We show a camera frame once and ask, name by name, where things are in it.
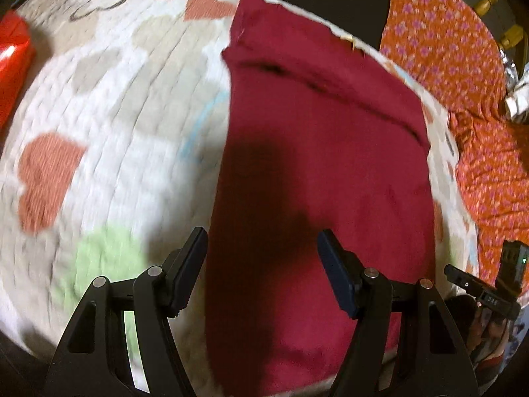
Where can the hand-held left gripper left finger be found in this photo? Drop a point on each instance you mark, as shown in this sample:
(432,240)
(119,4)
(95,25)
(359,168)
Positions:
(192,256)

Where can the silver foil sheet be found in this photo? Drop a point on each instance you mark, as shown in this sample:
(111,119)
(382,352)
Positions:
(511,70)

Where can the red plastic bag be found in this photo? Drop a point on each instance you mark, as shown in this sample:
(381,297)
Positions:
(12,62)

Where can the yellow metal fitting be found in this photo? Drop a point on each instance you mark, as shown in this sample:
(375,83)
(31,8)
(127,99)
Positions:
(487,2)
(512,36)

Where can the orange floral cloth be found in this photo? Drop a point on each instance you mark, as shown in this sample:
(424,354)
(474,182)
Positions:
(450,49)

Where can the white heart print quilt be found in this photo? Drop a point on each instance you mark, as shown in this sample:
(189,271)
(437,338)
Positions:
(120,132)

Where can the person's right hand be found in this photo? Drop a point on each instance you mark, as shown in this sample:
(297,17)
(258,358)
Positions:
(492,335)

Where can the white crumpled paper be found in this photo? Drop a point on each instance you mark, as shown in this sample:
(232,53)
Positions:
(518,105)

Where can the dark red cloth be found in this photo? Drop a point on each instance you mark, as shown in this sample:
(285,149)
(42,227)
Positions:
(314,165)

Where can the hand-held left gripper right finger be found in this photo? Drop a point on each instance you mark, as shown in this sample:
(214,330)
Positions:
(332,262)

